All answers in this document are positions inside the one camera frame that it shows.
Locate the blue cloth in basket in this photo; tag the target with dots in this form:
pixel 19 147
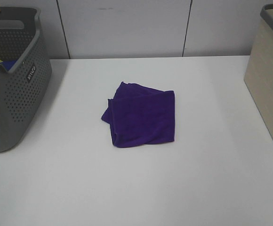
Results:
pixel 5 66

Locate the beige storage bin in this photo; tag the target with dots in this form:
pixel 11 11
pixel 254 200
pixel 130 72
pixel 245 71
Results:
pixel 259 73

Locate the grey perforated laundry basket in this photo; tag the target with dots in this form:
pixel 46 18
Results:
pixel 23 87

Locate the purple towel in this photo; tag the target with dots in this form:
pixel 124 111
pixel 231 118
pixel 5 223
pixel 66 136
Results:
pixel 139 115

